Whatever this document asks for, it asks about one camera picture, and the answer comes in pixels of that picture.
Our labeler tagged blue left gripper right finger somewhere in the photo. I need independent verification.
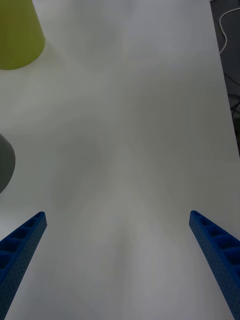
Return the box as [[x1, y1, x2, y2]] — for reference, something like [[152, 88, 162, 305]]
[[188, 210, 240, 320]]

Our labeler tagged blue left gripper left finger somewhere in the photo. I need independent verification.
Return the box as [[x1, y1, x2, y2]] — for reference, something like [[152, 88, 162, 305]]
[[0, 211, 48, 320]]

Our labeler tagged white cable under table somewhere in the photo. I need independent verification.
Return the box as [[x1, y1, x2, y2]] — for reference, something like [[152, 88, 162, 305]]
[[218, 6, 240, 55]]

